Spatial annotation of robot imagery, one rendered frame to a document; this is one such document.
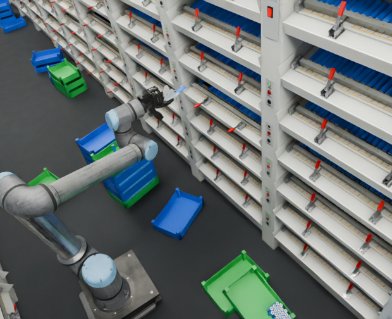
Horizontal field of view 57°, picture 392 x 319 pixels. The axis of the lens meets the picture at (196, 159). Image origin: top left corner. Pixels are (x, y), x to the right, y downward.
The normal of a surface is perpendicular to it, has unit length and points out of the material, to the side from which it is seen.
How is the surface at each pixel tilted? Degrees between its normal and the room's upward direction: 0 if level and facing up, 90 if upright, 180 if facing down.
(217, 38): 17
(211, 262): 0
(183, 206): 0
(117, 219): 0
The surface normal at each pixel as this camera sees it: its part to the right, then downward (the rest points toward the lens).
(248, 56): -0.36, -0.52
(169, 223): -0.13, -0.70
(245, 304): 0.07, -0.50
